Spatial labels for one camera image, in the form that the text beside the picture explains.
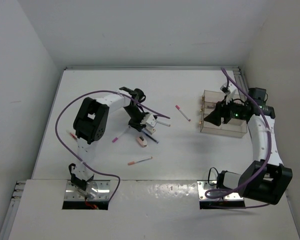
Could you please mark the red pen at left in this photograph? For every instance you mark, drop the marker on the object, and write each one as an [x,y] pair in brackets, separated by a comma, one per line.
[72,135]

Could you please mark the orange capped marker front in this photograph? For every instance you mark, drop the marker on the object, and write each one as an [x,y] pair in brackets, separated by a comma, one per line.
[139,161]

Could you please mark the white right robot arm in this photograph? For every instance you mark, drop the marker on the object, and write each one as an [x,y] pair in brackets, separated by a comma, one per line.
[266,179]

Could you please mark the orange capped white marker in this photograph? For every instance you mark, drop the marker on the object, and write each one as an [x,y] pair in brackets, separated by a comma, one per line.
[163,123]

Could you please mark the pink correction tape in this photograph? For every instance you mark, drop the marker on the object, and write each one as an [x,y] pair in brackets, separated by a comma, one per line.
[142,141]

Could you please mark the blue gel pen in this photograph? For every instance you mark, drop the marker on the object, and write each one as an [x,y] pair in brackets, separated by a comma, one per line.
[150,137]

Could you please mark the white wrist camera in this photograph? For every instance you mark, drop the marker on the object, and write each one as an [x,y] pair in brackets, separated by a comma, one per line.
[229,90]
[149,121]

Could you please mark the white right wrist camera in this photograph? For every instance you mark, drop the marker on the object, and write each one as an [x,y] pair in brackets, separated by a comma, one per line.
[229,90]

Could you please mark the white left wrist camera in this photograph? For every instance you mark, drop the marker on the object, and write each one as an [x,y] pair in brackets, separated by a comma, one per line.
[149,121]

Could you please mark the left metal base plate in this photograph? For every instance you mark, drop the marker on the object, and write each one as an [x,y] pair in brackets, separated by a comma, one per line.
[96,191]

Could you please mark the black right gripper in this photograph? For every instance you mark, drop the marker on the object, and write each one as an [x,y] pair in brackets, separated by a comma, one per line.
[220,111]

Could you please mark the pink marker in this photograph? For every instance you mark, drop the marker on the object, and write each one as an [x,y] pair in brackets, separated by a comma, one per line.
[181,111]

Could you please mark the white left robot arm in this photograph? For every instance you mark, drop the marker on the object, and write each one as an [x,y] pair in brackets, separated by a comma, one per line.
[90,125]

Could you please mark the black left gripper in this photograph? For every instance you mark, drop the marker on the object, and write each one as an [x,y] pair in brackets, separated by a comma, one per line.
[137,125]

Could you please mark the small beige eraser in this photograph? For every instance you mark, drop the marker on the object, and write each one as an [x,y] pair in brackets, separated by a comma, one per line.
[150,130]

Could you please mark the magenta capped white marker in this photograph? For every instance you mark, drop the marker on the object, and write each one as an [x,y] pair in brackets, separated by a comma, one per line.
[120,134]

